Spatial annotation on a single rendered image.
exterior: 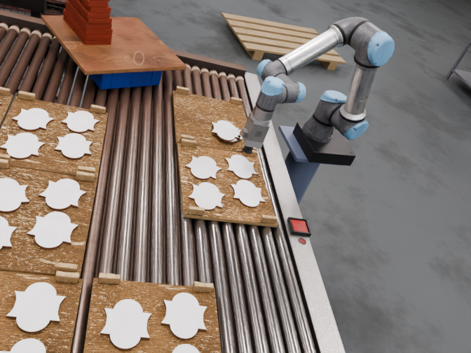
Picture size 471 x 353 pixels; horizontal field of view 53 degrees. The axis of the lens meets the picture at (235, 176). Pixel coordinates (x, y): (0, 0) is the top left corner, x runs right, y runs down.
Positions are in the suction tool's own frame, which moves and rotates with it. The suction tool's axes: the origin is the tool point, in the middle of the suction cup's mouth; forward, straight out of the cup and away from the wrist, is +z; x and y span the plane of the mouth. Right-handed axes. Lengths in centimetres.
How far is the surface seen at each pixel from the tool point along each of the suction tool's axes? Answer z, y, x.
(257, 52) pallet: 93, -319, 102
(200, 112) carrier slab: 8.9, -36.8, -13.3
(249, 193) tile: 8.1, 16.4, 0.6
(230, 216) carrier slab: 8.9, 29.2, -9.0
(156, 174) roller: 10.6, 9.4, -34.2
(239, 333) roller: 11, 74, -12
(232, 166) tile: 8.1, 1.0, -4.0
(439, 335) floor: 103, 15, 155
